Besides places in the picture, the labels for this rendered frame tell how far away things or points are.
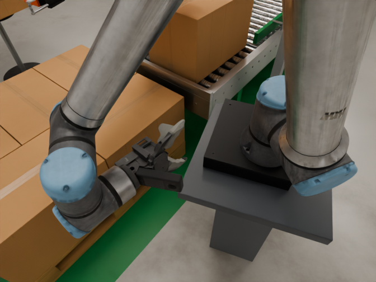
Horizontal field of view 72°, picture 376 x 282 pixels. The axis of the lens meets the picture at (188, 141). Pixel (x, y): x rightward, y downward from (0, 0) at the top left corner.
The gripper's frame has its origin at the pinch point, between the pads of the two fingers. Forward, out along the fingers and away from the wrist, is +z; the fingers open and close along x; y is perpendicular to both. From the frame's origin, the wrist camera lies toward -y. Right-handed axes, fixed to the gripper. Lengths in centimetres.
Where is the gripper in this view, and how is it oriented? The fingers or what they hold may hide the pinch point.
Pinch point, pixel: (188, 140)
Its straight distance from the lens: 73.8
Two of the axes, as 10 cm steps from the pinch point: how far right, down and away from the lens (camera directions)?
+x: 0.4, 7.2, 6.9
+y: -7.2, -4.6, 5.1
